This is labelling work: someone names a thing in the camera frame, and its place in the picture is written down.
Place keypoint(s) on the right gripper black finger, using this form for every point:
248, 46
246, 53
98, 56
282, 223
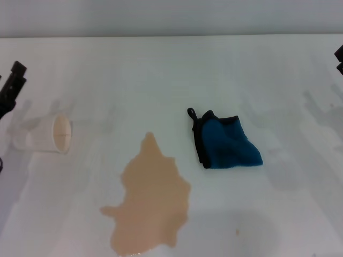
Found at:
340, 59

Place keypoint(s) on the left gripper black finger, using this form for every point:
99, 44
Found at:
12, 85

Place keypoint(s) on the white paper cup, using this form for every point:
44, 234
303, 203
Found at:
40, 139

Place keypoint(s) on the blue rag black trim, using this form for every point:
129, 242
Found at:
227, 144

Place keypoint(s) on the brown liquid spill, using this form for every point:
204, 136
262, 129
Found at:
152, 192

